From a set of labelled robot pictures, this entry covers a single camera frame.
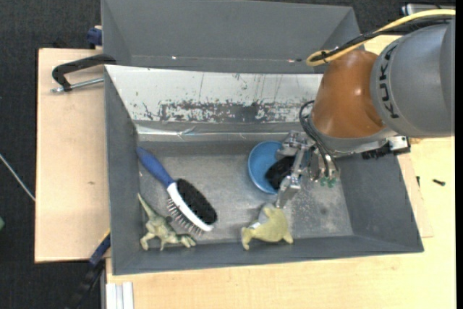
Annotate green toy dinosaur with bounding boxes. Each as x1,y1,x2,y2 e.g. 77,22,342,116
137,192,197,252

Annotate yellow-green toy animal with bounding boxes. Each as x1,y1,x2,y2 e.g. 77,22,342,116
240,202,294,251

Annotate pale grey metal gripper finger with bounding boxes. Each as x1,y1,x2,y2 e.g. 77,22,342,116
276,175,302,210

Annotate black rounded object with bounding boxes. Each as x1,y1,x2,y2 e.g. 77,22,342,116
264,156,296,190

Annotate blue and white hairbrush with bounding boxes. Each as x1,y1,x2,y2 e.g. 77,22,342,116
135,146,218,238

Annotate blue bowl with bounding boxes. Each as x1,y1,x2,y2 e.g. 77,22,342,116
247,140,291,195

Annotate grey metal bin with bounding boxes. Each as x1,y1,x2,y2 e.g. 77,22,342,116
99,0,425,276

